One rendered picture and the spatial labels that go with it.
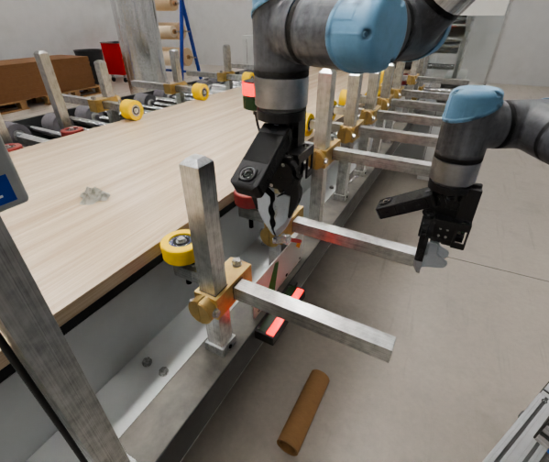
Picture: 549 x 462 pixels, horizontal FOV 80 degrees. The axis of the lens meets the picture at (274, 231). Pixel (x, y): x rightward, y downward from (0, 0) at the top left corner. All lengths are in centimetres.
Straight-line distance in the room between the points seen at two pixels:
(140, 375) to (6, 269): 53
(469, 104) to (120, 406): 82
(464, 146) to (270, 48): 34
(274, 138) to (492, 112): 33
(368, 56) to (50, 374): 44
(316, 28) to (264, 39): 9
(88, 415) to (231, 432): 97
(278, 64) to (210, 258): 30
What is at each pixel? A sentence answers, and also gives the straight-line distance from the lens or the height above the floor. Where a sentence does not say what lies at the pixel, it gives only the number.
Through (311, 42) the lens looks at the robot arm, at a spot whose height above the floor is 125.
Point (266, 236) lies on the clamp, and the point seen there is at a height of 85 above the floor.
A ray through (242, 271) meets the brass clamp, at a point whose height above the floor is 86.
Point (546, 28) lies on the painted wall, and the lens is 956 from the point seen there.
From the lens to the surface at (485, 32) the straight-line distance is 310.
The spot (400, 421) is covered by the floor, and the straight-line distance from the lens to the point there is 150.
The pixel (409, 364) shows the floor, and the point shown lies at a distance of 165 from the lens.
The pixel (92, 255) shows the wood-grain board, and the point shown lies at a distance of 69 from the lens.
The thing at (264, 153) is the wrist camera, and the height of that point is 111.
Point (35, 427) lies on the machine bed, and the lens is 79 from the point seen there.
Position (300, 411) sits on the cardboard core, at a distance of 135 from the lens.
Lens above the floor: 127
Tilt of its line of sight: 33 degrees down
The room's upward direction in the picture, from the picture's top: straight up
